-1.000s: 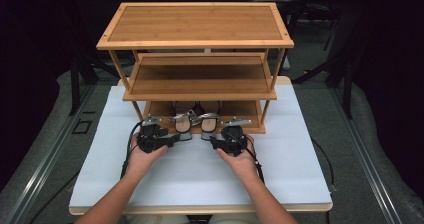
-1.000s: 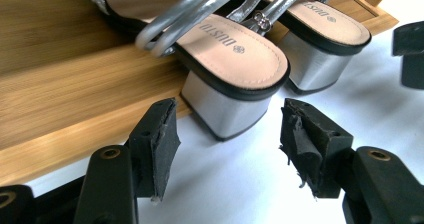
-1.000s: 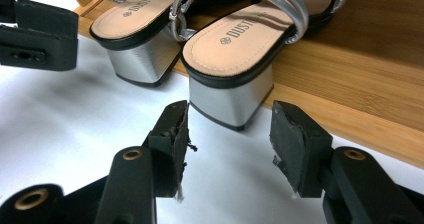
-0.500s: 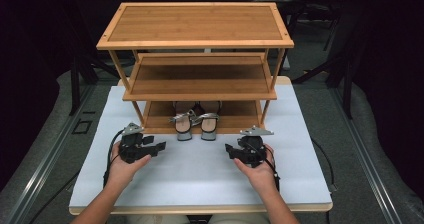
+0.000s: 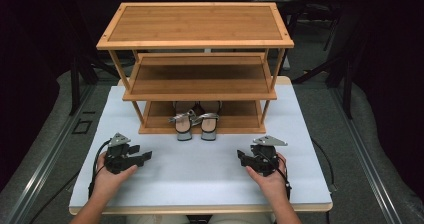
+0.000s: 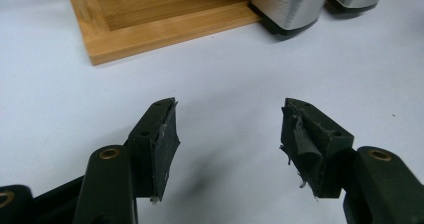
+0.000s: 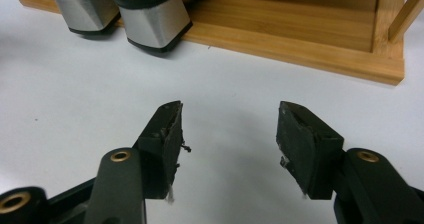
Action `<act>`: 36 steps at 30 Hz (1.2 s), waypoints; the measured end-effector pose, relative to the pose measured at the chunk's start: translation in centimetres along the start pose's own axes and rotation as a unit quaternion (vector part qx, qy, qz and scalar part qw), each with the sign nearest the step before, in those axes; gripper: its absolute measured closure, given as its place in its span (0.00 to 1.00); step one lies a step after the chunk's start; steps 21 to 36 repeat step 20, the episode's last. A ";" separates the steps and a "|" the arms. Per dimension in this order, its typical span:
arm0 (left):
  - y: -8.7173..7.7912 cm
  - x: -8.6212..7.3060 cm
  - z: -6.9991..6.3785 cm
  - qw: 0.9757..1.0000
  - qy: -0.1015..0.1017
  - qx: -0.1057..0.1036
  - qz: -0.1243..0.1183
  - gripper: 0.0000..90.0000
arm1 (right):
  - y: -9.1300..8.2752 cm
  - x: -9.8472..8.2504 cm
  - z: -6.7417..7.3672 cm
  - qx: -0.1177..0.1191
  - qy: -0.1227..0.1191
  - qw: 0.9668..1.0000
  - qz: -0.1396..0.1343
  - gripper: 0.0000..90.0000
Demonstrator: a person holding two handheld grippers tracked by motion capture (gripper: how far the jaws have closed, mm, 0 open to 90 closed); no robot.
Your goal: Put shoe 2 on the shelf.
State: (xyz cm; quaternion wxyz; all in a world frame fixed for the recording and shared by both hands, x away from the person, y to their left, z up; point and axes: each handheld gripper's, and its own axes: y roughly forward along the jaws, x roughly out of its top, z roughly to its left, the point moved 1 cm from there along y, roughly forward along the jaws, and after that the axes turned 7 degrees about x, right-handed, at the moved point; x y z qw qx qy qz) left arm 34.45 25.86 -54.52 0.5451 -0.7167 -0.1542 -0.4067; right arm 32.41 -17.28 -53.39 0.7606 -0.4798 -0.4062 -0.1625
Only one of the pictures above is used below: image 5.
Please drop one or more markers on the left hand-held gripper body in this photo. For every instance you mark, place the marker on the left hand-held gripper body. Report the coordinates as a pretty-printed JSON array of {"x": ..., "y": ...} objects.
[{"x": 118, "y": 160}]

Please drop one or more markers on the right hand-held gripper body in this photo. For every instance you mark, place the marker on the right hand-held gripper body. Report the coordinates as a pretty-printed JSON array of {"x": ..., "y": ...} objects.
[{"x": 265, "y": 159}]

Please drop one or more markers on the three-tier wooden shoe rack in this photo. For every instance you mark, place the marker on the three-tier wooden shoe rack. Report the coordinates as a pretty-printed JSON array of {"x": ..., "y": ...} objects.
[{"x": 195, "y": 24}]

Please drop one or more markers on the person's left hand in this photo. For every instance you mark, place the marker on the person's left hand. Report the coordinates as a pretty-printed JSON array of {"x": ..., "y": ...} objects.
[{"x": 106, "y": 182}]

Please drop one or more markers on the person's right hand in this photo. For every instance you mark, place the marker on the person's right hand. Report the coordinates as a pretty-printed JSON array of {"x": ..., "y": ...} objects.
[{"x": 273, "y": 185}]

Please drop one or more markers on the white table mat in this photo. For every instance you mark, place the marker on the white table mat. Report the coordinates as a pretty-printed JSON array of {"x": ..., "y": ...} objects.
[{"x": 200, "y": 177}]

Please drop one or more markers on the light wooden table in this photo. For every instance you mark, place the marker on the light wooden table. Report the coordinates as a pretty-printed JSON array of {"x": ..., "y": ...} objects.
[{"x": 206, "y": 210}]

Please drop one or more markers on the dark metal stand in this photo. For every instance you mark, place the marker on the dark metal stand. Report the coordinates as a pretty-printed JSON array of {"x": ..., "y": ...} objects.
[
  {"x": 75, "y": 84},
  {"x": 347, "y": 84}
]

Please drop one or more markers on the metal floor rail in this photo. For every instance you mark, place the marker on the metal floor rail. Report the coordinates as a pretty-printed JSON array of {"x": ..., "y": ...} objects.
[
  {"x": 363, "y": 150},
  {"x": 50, "y": 157}
]

